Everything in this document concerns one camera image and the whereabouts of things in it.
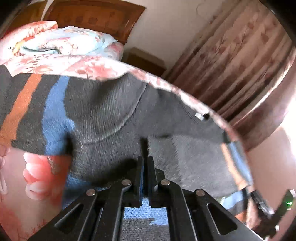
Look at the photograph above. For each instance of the wooden headboard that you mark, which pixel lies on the wooden headboard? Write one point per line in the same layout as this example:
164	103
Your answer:
116	18

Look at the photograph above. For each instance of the dark wooden nightstand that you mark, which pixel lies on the dark wooden nightstand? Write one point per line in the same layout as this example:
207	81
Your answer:
144	60

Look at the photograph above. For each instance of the pink floral bed sheet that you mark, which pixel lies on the pink floral bed sheet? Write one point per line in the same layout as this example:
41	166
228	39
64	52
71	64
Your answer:
34	185

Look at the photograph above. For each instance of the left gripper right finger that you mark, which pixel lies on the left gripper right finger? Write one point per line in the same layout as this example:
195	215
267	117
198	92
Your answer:
193	215

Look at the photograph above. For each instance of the light blue folded blanket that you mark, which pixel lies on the light blue folded blanket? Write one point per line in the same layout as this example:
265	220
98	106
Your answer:
67	41

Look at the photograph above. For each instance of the dark grey striped sweater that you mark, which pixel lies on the dark grey striped sweater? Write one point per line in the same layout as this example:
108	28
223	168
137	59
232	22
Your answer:
111	125

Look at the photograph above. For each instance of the pink floral pillow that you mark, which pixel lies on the pink floral pillow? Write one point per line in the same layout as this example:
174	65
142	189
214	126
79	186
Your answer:
9	41

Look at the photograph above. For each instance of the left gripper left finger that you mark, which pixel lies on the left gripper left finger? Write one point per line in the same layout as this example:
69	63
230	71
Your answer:
96	215

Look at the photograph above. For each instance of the floral pink curtain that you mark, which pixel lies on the floral pink curtain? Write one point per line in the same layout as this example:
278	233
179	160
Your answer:
236	65

